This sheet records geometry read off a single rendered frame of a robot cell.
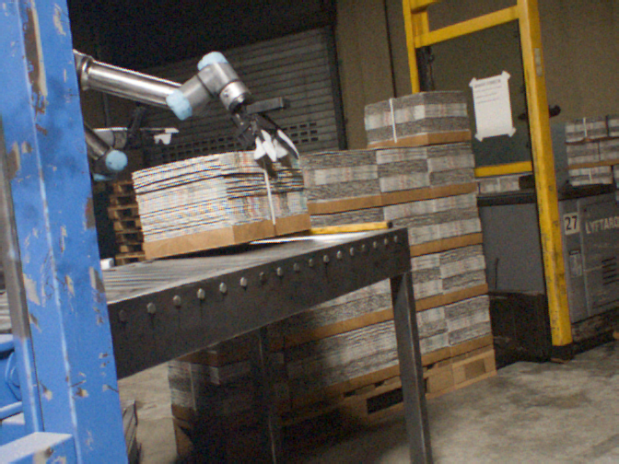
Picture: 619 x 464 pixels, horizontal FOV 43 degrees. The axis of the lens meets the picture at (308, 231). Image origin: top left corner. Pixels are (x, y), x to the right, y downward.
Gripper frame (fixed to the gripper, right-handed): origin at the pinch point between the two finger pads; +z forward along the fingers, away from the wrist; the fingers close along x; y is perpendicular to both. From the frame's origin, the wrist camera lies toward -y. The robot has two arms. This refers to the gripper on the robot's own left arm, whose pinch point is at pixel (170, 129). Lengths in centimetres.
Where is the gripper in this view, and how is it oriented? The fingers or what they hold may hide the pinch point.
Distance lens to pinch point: 321.9
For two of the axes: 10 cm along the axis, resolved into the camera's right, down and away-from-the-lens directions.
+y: 0.4, 9.9, 1.6
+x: 5.6, 1.1, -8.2
